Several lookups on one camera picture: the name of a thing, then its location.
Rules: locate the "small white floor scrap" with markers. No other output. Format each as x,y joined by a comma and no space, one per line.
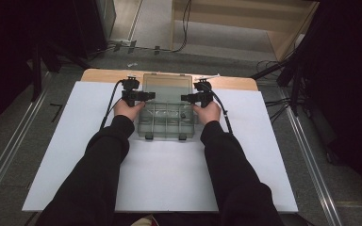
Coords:
132,65

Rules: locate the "white power strip with plugs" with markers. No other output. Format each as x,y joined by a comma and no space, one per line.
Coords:
124,44

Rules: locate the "person's left hand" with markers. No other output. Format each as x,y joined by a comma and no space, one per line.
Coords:
127,112

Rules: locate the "metal floor rail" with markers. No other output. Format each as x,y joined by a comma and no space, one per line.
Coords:
12,144
311,163

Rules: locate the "person's right hand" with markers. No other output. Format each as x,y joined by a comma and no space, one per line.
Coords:
210,114

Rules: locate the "light wooden shelf unit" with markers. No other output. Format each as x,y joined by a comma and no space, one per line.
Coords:
232,19

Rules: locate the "black metal stand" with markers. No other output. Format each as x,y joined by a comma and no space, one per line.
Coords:
37,72
295,81

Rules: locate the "white table board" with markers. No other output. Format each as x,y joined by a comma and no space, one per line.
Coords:
166,175

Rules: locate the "dark cabinet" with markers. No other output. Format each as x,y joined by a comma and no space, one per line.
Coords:
94,25

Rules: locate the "clear plastic compartment box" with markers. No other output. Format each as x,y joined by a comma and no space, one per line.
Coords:
166,125

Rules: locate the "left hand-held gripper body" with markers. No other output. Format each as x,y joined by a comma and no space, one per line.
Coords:
130,92

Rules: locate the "wooden table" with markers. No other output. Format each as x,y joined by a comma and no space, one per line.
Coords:
106,76

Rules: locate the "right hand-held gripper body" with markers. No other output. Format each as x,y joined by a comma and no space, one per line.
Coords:
205,95

